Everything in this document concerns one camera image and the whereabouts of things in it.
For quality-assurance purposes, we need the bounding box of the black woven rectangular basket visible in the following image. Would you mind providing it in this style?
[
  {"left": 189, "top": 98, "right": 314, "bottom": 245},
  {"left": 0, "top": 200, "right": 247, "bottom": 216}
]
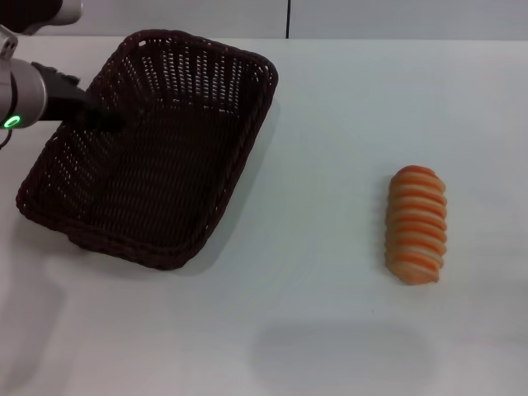
[{"left": 16, "top": 28, "right": 280, "bottom": 272}]

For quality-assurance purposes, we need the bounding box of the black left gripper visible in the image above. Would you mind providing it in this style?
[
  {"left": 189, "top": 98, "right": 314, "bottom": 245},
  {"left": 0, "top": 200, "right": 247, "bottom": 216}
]
[{"left": 31, "top": 60, "right": 127, "bottom": 134}]

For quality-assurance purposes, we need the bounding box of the orange striped bread loaf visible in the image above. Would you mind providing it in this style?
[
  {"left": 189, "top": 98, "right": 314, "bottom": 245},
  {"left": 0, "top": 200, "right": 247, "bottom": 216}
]
[{"left": 384, "top": 164, "right": 449, "bottom": 285}]

